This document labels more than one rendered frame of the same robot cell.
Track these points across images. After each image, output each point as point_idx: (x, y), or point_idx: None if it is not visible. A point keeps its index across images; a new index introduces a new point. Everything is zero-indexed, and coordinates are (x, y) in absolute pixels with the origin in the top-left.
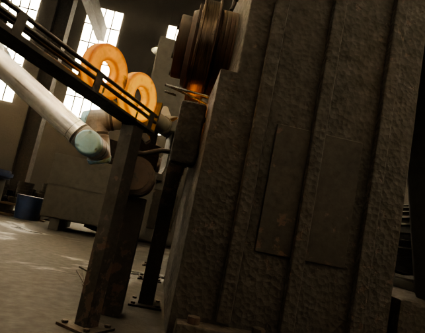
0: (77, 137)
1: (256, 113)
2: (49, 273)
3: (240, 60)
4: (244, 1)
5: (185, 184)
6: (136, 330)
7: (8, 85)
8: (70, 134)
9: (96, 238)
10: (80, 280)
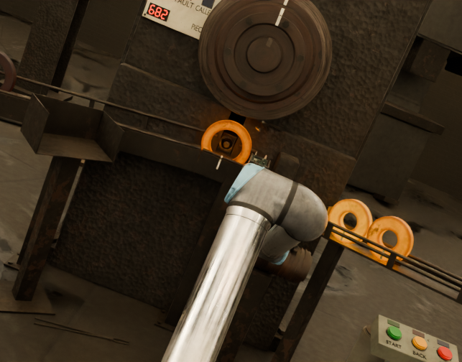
0: (287, 256)
1: (345, 186)
2: (72, 355)
3: (359, 148)
4: (345, 44)
5: (126, 159)
6: (256, 358)
7: (293, 243)
8: (282, 254)
9: (299, 332)
10: (94, 337)
